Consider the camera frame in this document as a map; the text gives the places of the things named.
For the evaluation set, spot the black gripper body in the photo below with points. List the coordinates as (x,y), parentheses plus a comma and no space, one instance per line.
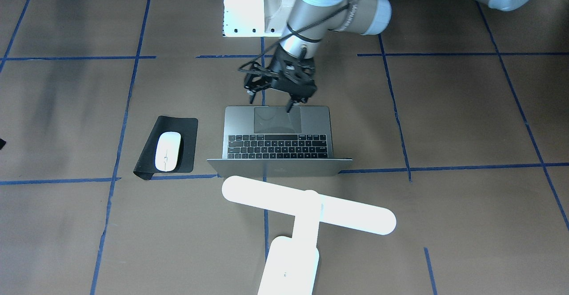
(279,65)

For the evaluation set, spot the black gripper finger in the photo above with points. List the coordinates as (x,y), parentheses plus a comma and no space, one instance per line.
(293,100)
(253,89)

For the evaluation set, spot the grey laptop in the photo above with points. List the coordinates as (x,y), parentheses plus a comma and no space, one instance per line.
(263,141)

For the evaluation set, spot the white computer mouse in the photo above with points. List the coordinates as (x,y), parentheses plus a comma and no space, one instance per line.
(167,151)

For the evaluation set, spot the black mouse pad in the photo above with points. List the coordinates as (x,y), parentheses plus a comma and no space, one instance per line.
(187,127)

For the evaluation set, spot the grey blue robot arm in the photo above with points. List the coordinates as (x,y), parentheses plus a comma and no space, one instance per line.
(310,20)

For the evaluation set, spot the white desk lamp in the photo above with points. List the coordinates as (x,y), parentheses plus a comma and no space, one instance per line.
(291,264)

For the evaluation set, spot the white mounting post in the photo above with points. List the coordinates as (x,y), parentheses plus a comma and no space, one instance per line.
(255,18)

